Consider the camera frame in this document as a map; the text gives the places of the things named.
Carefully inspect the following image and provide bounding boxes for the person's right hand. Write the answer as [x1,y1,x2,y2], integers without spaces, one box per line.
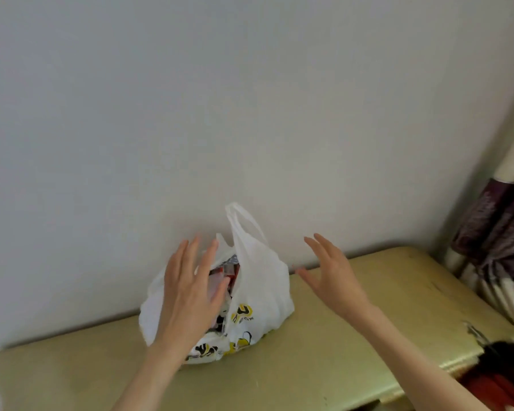
[294,233,374,327]

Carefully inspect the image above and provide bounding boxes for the person's left hand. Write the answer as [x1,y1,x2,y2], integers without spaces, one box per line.
[153,233,232,355]

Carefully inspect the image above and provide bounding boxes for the beige wooden cabinet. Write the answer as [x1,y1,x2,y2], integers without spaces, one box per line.
[0,245,514,411]

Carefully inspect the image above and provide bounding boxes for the white printed plastic bag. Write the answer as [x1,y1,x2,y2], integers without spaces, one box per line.
[138,202,295,364]

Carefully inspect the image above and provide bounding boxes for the person's right forearm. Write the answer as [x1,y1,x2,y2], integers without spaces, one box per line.
[353,303,514,411]

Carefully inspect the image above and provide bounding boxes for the person's left forearm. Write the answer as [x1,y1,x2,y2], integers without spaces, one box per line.
[111,337,198,411]

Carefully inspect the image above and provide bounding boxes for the cream purple striped curtain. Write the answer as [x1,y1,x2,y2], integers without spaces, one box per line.
[443,119,514,335]

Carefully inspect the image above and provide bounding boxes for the red cardboard box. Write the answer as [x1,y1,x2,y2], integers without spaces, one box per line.
[460,368,514,411]

